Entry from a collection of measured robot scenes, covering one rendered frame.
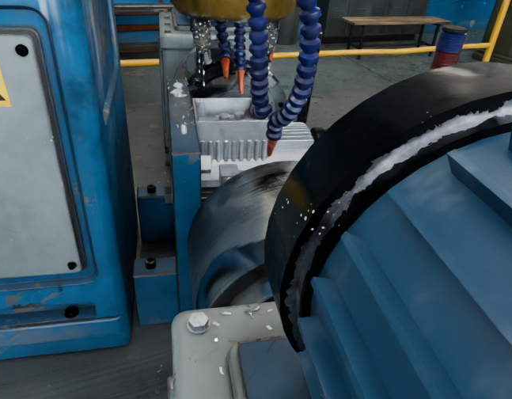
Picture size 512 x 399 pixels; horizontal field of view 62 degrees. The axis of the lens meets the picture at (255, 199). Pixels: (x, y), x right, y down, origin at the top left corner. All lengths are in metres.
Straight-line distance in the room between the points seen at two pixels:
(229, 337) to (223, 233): 0.17
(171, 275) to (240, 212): 0.29
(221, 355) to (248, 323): 0.03
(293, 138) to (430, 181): 0.58
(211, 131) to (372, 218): 0.53
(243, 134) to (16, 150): 0.32
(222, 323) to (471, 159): 0.22
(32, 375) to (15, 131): 0.40
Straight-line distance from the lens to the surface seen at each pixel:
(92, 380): 0.76
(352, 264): 0.17
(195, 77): 0.92
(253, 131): 0.69
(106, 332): 0.75
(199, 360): 0.31
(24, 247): 0.64
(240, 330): 0.33
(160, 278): 0.73
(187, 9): 0.62
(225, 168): 0.69
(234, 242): 0.44
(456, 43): 1.18
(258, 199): 0.47
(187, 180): 0.60
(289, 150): 0.73
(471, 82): 0.19
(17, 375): 0.80
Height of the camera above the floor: 1.41
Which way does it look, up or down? 34 degrees down
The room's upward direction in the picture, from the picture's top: 4 degrees clockwise
